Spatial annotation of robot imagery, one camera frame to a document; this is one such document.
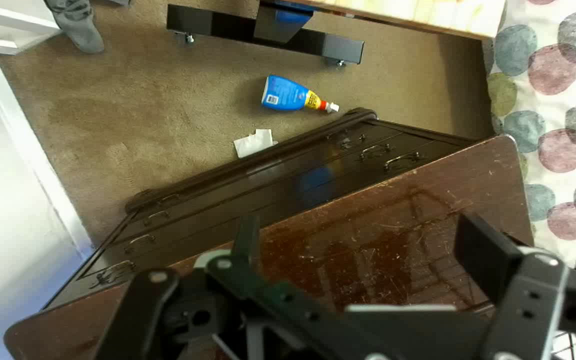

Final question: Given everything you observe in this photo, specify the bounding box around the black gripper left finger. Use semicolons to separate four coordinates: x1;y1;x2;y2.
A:
94;214;271;360

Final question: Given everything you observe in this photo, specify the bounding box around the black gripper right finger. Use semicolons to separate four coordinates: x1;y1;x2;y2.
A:
455;212;573;360

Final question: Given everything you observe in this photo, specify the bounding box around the white shelf unit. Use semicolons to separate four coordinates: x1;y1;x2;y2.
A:
0;0;63;57

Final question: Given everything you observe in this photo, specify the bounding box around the dark wood dresser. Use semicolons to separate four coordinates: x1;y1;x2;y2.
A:
5;106;537;360

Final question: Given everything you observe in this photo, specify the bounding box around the white paper scrap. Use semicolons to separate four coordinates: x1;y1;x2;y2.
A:
233;128;278;161

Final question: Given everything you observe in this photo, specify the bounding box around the bed with patterned bedspread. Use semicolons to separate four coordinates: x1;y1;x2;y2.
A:
485;0;576;268

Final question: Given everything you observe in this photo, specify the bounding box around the blue spray bottle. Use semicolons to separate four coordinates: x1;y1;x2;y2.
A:
260;75;342;117

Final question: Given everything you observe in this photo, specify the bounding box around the grey suede boot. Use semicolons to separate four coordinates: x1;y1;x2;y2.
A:
42;0;106;57

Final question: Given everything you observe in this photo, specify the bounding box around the black wheeled stand base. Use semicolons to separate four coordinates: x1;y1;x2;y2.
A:
164;2;367;68

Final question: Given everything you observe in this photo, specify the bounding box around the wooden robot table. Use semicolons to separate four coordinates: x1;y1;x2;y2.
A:
300;0;509;45

